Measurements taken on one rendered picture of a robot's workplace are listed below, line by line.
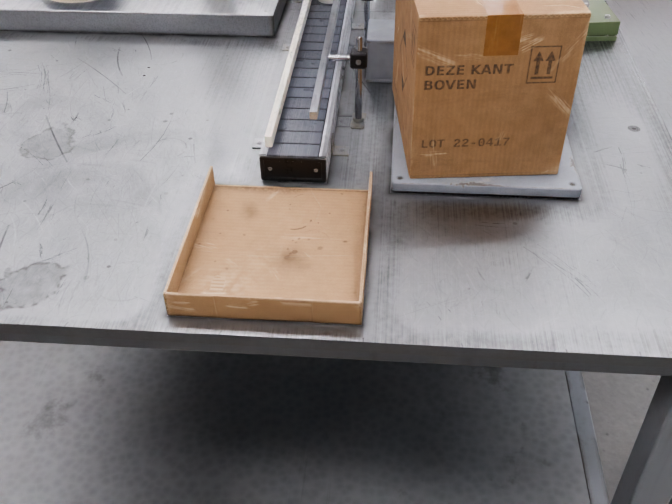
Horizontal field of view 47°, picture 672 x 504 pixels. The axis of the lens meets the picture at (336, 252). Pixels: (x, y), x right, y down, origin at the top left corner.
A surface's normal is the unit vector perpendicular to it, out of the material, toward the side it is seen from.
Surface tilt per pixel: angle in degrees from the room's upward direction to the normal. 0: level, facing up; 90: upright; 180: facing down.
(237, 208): 0
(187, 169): 0
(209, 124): 0
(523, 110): 90
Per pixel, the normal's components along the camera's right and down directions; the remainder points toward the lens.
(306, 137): -0.01, -0.76
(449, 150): 0.04, 0.65
